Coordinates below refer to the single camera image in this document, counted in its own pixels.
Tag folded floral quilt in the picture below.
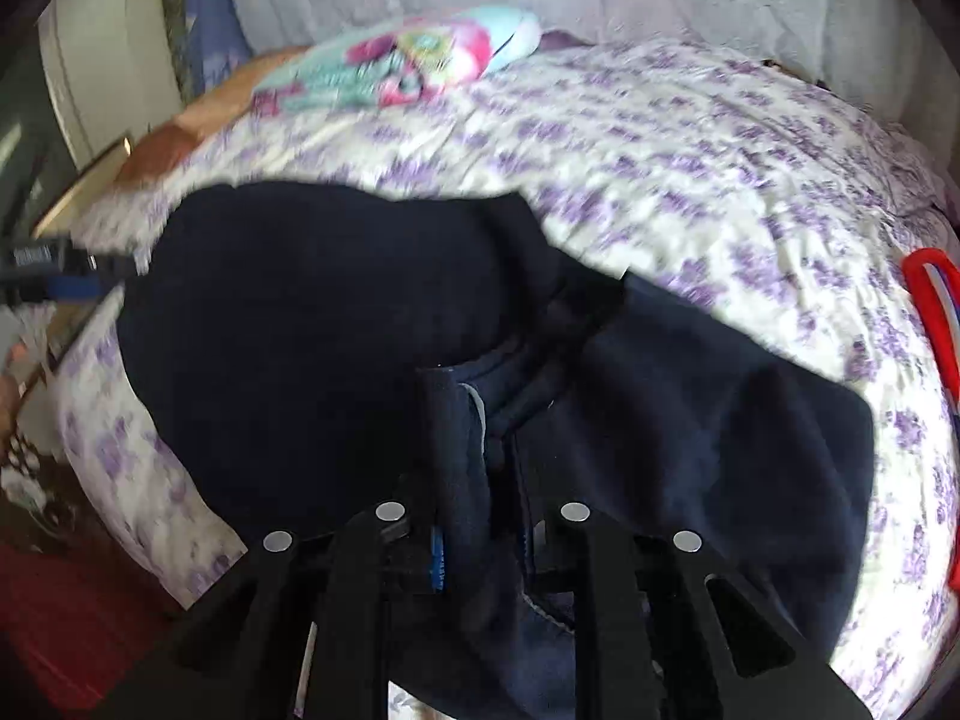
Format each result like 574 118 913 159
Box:
251 4 542 115

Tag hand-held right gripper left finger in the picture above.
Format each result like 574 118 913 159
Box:
97 499 451 720

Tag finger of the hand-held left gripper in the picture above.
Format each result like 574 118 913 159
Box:
0 276 128 306
0 236 102 276

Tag navy blue pants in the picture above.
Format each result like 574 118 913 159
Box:
116 180 878 720

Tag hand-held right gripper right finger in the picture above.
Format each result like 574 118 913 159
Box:
517 499 875 720

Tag blue printed cloth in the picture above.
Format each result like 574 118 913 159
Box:
176 0 252 102

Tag purple floral bedsheet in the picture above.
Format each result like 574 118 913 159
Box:
56 41 960 720

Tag red plastic bag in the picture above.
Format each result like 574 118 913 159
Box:
901 246 960 592

